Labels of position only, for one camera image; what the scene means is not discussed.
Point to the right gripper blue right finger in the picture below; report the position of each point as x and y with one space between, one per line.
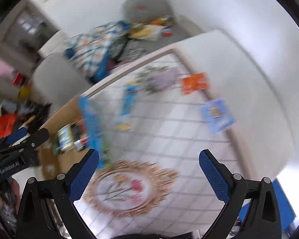
222 181

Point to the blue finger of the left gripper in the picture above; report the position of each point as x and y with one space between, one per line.
16 136
36 139

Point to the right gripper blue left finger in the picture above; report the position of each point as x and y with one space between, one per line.
79 175

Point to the blue white snack packet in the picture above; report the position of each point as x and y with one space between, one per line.
65 138

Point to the black snack packet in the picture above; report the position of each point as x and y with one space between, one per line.
76 137

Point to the orange snack packet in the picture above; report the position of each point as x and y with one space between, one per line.
195 82

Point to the orange plastic bag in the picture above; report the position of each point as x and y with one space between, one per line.
7 122

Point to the red snack packet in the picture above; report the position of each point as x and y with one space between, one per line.
84 137

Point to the open cardboard box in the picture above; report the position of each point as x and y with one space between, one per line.
52 159

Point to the blue tube snack packet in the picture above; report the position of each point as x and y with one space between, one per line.
129 97

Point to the grey fabric chair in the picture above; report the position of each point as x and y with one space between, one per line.
57 81

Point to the light blue tissue packet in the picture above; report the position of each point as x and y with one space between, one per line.
217 115

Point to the plaid blanket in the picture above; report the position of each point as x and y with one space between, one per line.
89 51

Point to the zebra pattern bag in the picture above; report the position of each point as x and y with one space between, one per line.
129 52

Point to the yellow snack bag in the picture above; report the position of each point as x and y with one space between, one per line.
148 32

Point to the grey armchair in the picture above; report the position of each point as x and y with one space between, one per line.
146 11

